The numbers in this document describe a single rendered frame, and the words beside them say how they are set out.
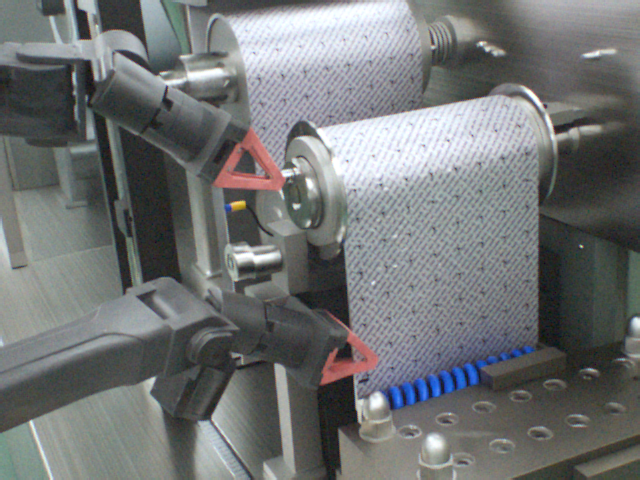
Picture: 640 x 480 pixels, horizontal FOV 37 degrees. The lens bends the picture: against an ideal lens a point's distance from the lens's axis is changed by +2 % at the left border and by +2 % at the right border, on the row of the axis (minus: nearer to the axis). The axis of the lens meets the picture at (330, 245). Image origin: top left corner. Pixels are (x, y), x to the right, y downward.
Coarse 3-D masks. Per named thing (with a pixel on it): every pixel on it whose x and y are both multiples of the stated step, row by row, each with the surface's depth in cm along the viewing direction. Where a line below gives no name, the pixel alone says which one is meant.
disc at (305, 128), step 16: (304, 128) 98; (288, 144) 103; (320, 144) 95; (336, 160) 93; (336, 176) 93; (336, 192) 94; (336, 224) 95; (336, 240) 96; (320, 256) 101; (336, 256) 98
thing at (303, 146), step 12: (540, 132) 104; (300, 144) 98; (312, 144) 96; (540, 144) 103; (288, 156) 101; (300, 156) 99; (312, 156) 95; (540, 156) 104; (324, 168) 94; (540, 168) 104; (324, 180) 94; (324, 192) 95; (324, 204) 95; (336, 204) 94; (324, 216) 96; (336, 216) 95; (312, 228) 100; (324, 228) 97; (312, 240) 100; (324, 240) 97
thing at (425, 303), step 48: (432, 240) 100; (480, 240) 103; (528, 240) 105; (384, 288) 99; (432, 288) 102; (480, 288) 105; (528, 288) 107; (384, 336) 101; (432, 336) 104; (480, 336) 106; (528, 336) 110; (384, 384) 103
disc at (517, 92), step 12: (504, 84) 108; (516, 84) 106; (516, 96) 106; (528, 96) 104; (528, 108) 105; (540, 108) 103; (540, 120) 103; (552, 132) 102; (552, 144) 102; (552, 156) 103; (552, 168) 103; (540, 180) 105; (552, 180) 104; (540, 192) 106; (540, 204) 107
